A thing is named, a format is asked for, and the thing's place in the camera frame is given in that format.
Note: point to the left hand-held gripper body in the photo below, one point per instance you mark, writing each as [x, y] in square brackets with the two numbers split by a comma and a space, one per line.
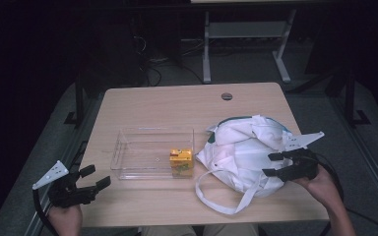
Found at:
[65, 194]

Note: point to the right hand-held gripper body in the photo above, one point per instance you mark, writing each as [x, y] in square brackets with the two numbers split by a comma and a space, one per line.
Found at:
[300, 165]

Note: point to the white cloth tote bag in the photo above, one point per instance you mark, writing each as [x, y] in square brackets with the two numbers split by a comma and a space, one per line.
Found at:
[239, 170]

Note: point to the clear plastic container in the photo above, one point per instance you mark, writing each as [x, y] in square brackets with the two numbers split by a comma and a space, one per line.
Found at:
[147, 154]

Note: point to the yellow juice carton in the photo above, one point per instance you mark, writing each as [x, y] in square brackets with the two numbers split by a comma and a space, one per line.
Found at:
[181, 163]

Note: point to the person's left hand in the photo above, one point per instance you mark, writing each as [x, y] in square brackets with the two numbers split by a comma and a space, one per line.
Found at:
[66, 220]

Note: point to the person's right hand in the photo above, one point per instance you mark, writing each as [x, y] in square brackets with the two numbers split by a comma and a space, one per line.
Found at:
[321, 187]

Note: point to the black metal stand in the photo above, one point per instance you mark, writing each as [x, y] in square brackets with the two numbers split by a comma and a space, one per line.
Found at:
[351, 98]
[78, 101]

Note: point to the grey round table grommet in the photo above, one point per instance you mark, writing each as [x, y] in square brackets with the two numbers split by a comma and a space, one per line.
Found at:
[226, 96]

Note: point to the aluminium frame rail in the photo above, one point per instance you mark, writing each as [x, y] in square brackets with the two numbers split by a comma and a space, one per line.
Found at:
[367, 144]
[59, 170]

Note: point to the white metal desk frame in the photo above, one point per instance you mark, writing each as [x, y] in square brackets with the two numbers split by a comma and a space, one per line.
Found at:
[247, 29]

